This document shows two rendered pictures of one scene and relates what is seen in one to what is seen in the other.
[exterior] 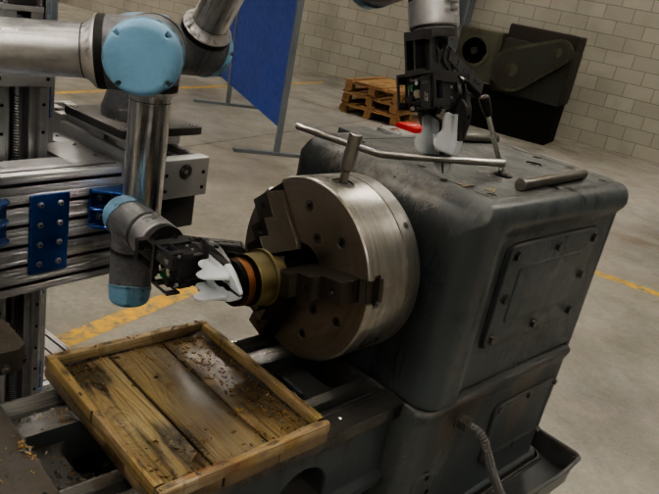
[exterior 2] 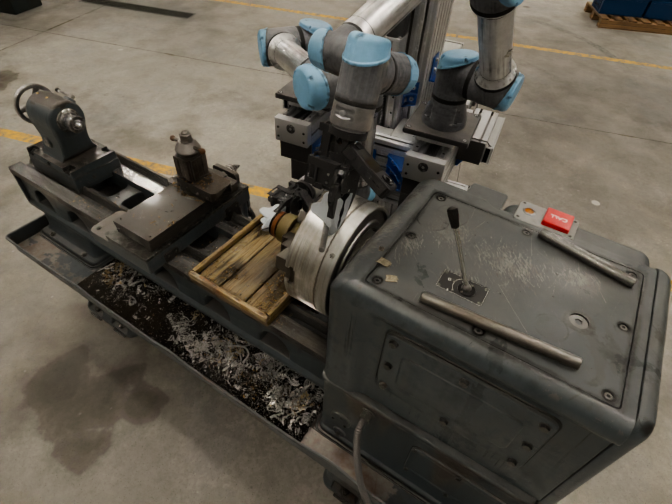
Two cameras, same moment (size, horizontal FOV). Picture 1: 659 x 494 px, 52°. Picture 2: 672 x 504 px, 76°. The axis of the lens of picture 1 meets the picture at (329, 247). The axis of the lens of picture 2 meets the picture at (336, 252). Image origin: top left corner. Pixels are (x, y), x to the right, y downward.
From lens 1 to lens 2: 124 cm
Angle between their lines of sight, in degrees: 66
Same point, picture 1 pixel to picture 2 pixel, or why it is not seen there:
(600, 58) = not seen: outside the picture
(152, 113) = not seen: hidden behind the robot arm
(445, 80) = (319, 167)
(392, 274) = (302, 274)
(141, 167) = not seen: hidden behind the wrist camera
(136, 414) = (245, 251)
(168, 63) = (308, 94)
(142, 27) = (301, 71)
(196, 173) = (432, 172)
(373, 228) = (304, 240)
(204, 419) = (253, 273)
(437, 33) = (329, 130)
